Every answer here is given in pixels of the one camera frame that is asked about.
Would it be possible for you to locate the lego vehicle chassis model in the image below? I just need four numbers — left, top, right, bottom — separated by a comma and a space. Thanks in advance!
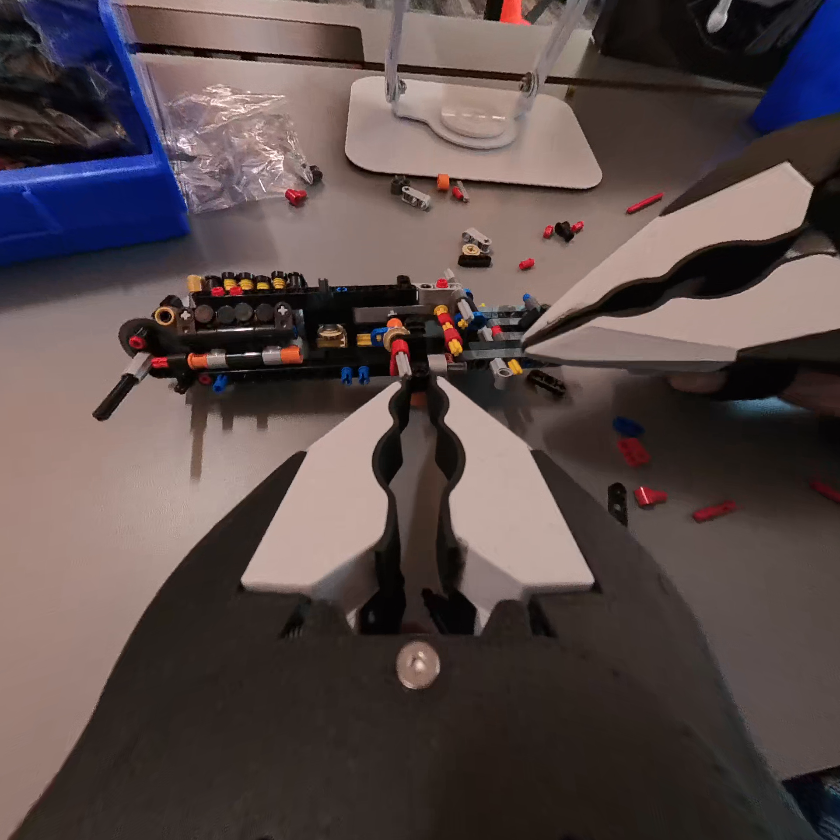
92, 270, 555, 421

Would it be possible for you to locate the dark blue patterned cloth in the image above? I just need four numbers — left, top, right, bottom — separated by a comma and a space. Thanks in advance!
784, 774, 840, 840

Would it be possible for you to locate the clear plastic bag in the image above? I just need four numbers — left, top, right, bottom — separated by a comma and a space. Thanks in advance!
161, 84, 312, 214

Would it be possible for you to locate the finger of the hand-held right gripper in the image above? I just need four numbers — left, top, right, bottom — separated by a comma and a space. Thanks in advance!
525, 252, 840, 376
521, 163, 815, 343

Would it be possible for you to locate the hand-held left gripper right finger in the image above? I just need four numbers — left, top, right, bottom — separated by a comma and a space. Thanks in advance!
433, 379, 595, 631

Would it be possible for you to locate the dark storage box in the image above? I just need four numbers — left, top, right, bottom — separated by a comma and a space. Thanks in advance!
594, 0, 824, 89

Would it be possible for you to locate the white stand base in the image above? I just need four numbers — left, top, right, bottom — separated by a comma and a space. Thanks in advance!
344, 0, 603, 191

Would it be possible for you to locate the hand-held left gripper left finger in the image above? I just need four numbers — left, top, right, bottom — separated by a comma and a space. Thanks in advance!
241, 382, 403, 631

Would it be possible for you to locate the person's right hand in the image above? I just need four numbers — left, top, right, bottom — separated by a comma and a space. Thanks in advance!
666, 369, 840, 418

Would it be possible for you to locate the blue plastic bin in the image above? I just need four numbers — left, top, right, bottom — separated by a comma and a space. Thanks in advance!
0, 0, 191, 266
751, 23, 840, 135

